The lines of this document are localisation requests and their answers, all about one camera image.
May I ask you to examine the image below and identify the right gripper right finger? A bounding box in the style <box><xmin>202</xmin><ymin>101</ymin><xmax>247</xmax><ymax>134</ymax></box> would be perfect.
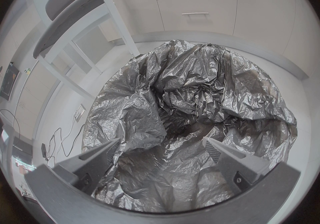
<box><xmin>203</xmin><ymin>137</ymin><xmax>273</xmax><ymax>194</ymax></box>

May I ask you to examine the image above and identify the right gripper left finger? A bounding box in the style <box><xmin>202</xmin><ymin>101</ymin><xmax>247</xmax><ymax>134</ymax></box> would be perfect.
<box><xmin>54</xmin><ymin>138</ymin><xmax>122</xmax><ymax>195</ymax></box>

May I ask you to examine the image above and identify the black plastic bag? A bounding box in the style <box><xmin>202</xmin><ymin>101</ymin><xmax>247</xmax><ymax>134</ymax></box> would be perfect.
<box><xmin>81</xmin><ymin>39</ymin><xmax>298</xmax><ymax>213</ymax></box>

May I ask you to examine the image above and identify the grey padded white chair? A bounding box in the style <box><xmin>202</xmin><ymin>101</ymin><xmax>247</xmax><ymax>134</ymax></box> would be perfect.
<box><xmin>32</xmin><ymin>0</ymin><xmax>140</xmax><ymax>98</ymax></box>

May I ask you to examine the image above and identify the beige built-in cabinet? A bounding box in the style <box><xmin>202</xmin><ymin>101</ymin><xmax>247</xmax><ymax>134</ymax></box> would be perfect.
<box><xmin>100</xmin><ymin>0</ymin><xmax>310</xmax><ymax>80</ymax></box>

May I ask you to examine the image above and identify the black cable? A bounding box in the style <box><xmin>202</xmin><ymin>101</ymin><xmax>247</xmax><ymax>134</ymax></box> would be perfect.
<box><xmin>0</xmin><ymin>109</ymin><xmax>23</xmax><ymax>149</ymax></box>
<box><xmin>47</xmin><ymin>123</ymin><xmax>86</xmax><ymax>162</ymax></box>

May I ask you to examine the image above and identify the white cable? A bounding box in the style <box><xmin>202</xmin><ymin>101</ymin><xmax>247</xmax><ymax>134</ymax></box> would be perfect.
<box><xmin>59</xmin><ymin>117</ymin><xmax>77</xmax><ymax>158</ymax></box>

